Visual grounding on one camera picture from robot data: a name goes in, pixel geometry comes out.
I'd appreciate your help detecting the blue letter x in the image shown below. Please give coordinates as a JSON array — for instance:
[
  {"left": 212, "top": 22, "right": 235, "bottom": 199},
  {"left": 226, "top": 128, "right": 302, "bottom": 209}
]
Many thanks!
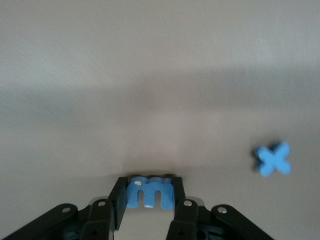
[{"left": 253, "top": 141, "right": 292, "bottom": 178}]

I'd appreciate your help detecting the blue letter m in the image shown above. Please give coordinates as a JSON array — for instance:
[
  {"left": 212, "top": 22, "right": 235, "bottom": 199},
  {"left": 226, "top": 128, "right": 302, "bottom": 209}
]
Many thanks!
[{"left": 126, "top": 175, "right": 175, "bottom": 210}]

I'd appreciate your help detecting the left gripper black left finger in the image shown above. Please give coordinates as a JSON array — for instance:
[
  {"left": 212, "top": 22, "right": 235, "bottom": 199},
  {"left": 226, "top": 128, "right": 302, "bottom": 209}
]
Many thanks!
[{"left": 0, "top": 176, "right": 130, "bottom": 240}]

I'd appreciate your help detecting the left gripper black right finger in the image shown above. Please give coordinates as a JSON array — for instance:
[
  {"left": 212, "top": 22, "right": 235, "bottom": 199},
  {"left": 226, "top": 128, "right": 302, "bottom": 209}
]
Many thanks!
[{"left": 168, "top": 175, "right": 276, "bottom": 240}]

